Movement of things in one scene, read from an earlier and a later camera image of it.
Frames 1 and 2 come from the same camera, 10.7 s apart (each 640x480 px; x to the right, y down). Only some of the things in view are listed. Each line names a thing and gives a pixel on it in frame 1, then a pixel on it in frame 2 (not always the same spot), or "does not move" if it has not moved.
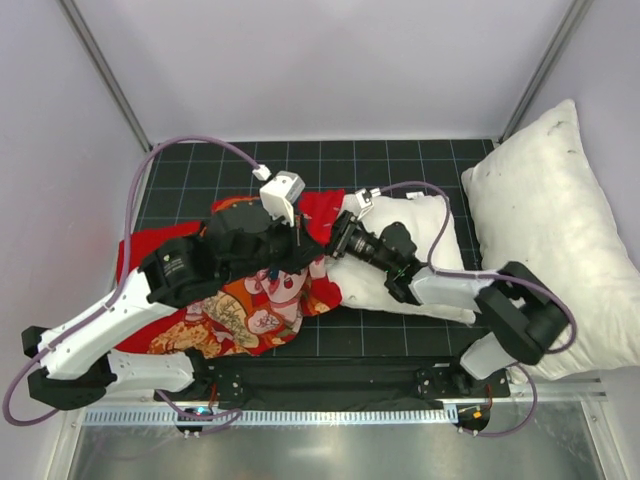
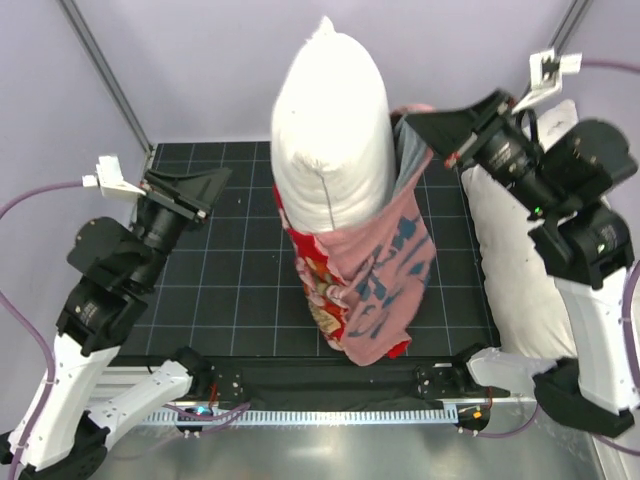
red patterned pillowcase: x=258 y=314 → x=367 y=284
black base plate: x=335 y=382 does not move
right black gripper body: x=340 y=235 → x=478 y=132
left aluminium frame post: x=103 y=70 does not move
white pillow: x=364 y=286 → x=333 y=133
